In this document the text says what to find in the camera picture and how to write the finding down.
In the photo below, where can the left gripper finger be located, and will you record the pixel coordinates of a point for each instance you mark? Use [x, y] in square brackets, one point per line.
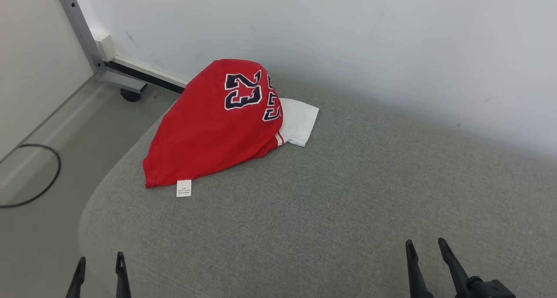
[77, 280]
[122, 280]

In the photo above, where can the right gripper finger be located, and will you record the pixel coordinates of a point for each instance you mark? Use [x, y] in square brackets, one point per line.
[417, 280]
[457, 276]

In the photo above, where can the red basketball jersey number 23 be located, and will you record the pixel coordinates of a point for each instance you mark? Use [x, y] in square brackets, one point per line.
[209, 137]

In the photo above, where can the black caster wheel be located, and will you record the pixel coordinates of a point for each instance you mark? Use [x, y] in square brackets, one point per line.
[130, 95]

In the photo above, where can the black baseboard strip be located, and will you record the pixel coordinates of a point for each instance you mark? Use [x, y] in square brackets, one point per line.
[148, 77]

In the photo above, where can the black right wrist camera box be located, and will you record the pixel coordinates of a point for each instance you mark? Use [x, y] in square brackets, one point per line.
[491, 289]

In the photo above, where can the grey metal frame leg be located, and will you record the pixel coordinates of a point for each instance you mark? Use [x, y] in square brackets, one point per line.
[80, 28]

